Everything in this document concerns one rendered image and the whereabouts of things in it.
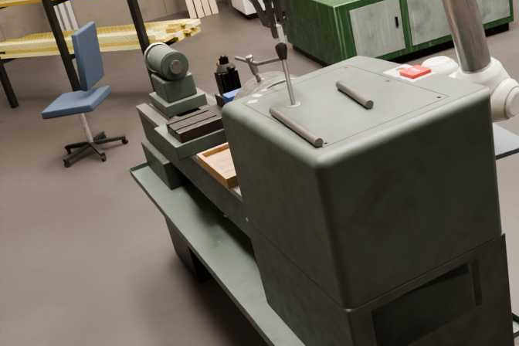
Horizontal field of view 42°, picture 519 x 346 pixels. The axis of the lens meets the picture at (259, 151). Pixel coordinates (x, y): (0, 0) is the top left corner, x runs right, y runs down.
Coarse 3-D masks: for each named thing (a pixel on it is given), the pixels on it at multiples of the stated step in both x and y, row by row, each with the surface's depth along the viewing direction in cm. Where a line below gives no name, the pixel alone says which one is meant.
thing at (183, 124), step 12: (204, 108) 278; (216, 108) 275; (180, 120) 272; (192, 120) 267; (204, 120) 264; (216, 120) 263; (168, 132) 273; (180, 132) 258; (192, 132) 260; (204, 132) 262
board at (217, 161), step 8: (224, 144) 254; (208, 152) 252; (216, 152) 254; (224, 152) 253; (200, 160) 250; (208, 160) 244; (216, 160) 248; (224, 160) 246; (208, 168) 243; (216, 168) 235; (224, 168) 239; (232, 168) 237; (216, 176) 236; (224, 176) 228; (232, 176) 227; (224, 184) 230; (232, 184) 228
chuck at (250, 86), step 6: (270, 72) 212; (276, 72) 212; (282, 72) 214; (252, 78) 211; (264, 78) 207; (270, 78) 206; (246, 84) 209; (252, 84) 207; (258, 84) 205; (240, 90) 209; (246, 90) 206; (252, 90) 204; (240, 96) 207
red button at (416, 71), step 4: (408, 68) 177; (412, 68) 176; (416, 68) 176; (420, 68) 175; (424, 68) 174; (428, 68) 174; (400, 72) 176; (404, 72) 175; (408, 72) 174; (412, 72) 174; (416, 72) 173; (420, 72) 172; (424, 72) 173; (428, 72) 173; (404, 76) 175; (408, 76) 173; (412, 76) 172; (416, 76) 172
